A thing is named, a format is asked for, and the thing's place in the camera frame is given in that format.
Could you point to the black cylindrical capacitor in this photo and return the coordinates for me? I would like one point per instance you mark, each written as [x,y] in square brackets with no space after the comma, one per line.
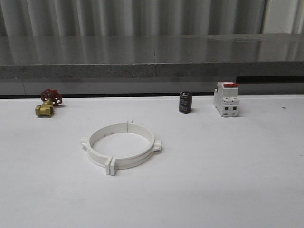
[185,102]

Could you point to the brass valve red handwheel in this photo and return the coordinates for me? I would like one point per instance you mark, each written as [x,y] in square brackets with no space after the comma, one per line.
[51,98]

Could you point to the grey stone counter ledge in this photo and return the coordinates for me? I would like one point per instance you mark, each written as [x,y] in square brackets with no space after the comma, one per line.
[134,65]

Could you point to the grey pleated curtain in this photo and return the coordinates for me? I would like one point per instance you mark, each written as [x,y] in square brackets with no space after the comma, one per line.
[149,17]

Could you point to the white circuit breaker red switch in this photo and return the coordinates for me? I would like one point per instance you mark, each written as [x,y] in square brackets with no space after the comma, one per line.
[226,99]

